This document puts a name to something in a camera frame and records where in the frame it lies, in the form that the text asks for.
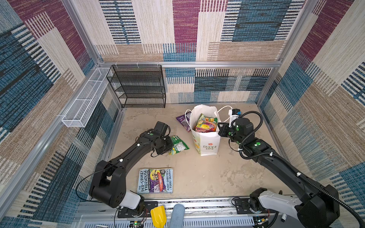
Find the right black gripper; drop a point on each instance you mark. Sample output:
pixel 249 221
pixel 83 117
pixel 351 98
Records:
pixel 222 129

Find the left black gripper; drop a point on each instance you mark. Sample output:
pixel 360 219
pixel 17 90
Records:
pixel 170 144

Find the green spring tea candy bag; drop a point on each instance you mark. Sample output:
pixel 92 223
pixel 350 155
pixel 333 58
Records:
pixel 178 145

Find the white paper bag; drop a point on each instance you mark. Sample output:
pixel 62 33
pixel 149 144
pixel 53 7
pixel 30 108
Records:
pixel 205 143

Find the pink yellow Fox's candy bag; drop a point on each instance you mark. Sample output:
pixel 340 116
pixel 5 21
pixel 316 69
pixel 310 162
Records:
pixel 205 126

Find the purple berries candy bag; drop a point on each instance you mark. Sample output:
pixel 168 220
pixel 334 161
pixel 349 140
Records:
pixel 184 121

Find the yellow green Fox's candy bag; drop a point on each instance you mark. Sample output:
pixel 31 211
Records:
pixel 204 118

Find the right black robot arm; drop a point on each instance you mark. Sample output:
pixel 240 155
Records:
pixel 314 205

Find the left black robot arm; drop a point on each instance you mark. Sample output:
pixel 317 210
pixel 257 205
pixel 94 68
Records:
pixel 109 180

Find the treehouse paperback book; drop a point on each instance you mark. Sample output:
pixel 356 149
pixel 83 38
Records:
pixel 155 181

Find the yellow plastic scoop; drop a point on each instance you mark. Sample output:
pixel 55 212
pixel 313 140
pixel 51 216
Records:
pixel 158 216

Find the grey cylinder roll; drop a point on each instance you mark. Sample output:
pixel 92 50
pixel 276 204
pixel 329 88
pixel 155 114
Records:
pixel 176 220

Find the black marker pen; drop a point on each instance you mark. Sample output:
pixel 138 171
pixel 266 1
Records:
pixel 283 217

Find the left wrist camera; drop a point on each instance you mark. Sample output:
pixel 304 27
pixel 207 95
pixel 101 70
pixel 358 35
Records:
pixel 162 128

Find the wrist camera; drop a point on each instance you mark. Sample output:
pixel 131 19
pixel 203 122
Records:
pixel 233 114
pixel 162 128

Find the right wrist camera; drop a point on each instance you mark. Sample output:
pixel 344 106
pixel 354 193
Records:
pixel 233 114

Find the black wire shelf rack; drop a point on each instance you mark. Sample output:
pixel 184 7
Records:
pixel 138 86

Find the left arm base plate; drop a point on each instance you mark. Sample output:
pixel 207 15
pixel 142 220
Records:
pixel 141 211

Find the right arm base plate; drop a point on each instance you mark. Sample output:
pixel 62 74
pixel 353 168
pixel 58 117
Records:
pixel 243 206

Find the white wire mesh basket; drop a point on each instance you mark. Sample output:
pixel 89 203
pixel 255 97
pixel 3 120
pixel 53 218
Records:
pixel 84 105

